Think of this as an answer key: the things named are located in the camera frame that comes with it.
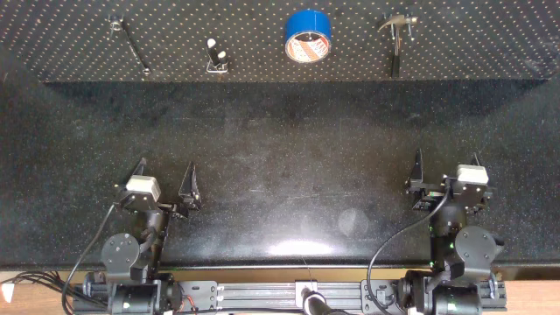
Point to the hammer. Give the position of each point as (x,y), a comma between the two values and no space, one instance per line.
(396,52)

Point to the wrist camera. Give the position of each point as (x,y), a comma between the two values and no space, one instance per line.
(472,174)
(143,186)

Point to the black pegboard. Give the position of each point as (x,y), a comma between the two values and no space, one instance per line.
(52,39)

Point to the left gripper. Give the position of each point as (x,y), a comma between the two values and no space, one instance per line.
(172,209)

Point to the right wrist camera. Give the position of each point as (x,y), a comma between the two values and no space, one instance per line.
(472,174)

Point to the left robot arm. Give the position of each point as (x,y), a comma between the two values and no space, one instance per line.
(122,258)

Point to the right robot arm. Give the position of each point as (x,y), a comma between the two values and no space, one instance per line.
(474,254)

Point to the roll of blue tape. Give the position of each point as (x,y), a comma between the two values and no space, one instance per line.
(307,26)

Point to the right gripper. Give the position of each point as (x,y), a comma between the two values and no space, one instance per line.
(422,192)

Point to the mounting rail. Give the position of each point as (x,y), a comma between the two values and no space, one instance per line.
(262,295)

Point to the wrench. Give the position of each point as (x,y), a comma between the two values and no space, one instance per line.
(132,45)

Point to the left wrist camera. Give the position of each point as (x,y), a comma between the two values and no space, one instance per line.
(143,186)

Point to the metal hook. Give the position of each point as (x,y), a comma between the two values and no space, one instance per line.
(115,21)
(215,56)
(411,32)

